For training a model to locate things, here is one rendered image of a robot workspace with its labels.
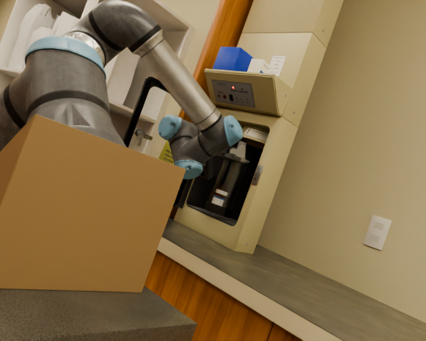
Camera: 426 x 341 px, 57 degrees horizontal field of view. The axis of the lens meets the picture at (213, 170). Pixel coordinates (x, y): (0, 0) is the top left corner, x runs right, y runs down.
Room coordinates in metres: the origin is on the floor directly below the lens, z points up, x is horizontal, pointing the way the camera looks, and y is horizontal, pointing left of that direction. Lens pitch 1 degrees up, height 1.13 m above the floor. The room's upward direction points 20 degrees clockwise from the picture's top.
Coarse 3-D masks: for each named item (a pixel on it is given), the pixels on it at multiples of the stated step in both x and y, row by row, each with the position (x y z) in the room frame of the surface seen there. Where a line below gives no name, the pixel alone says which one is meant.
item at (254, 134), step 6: (246, 126) 1.43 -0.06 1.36; (252, 126) 1.41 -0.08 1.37; (246, 132) 1.40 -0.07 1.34; (252, 132) 1.39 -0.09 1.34; (258, 132) 1.39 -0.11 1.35; (264, 132) 1.39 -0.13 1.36; (246, 138) 1.52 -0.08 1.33; (252, 138) 1.38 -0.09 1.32; (258, 138) 1.38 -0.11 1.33; (264, 138) 1.38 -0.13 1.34; (252, 144) 1.54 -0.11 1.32; (258, 144) 1.54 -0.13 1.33; (264, 144) 1.53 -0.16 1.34
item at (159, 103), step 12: (144, 84) 1.29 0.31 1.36; (156, 96) 1.32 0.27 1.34; (168, 96) 1.35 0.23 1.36; (144, 108) 1.31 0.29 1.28; (156, 108) 1.34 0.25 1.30; (168, 108) 1.37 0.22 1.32; (180, 108) 1.40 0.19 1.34; (144, 120) 1.32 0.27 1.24; (156, 120) 1.35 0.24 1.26; (156, 132) 1.36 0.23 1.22; (132, 144) 1.31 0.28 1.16; (144, 144) 1.34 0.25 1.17; (156, 144) 1.37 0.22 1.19; (168, 144) 1.40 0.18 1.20; (156, 156) 1.38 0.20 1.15; (168, 156) 1.41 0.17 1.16
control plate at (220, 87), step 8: (216, 80) 1.40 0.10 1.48; (216, 88) 1.42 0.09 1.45; (224, 88) 1.39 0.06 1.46; (232, 88) 1.36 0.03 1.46; (240, 88) 1.33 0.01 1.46; (248, 88) 1.31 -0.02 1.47; (216, 96) 1.45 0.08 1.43; (240, 96) 1.36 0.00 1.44; (248, 96) 1.33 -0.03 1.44; (240, 104) 1.38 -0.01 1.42; (248, 104) 1.35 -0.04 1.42
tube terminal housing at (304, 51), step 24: (264, 48) 1.41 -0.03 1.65; (288, 48) 1.34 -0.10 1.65; (312, 48) 1.31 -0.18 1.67; (288, 72) 1.32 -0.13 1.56; (312, 72) 1.35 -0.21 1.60; (240, 120) 1.41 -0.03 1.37; (264, 120) 1.33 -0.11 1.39; (288, 120) 1.32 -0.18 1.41; (288, 144) 1.35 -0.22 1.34; (264, 168) 1.29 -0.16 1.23; (264, 192) 1.33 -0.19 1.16; (192, 216) 1.45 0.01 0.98; (240, 216) 1.31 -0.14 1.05; (264, 216) 1.36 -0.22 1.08; (216, 240) 1.35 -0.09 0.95; (240, 240) 1.30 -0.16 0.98
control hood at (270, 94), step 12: (216, 72) 1.38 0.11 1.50; (228, 72) 1.34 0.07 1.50; (240, 72) 1.30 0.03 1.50; (252, 72) 1.27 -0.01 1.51; (252, 84) 1.29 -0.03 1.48; (264, 84) 1.25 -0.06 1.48; (276, 84) 1.23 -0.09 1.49; (264, 96) 1.28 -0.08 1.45; (276, 96) 1.24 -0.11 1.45; (288, 96) 1.29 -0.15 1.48; (240, 108) 1.40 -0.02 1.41; (252, 108) 1.35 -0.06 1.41; (264, 108) 1.30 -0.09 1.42; (276, 108) 1.27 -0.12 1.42
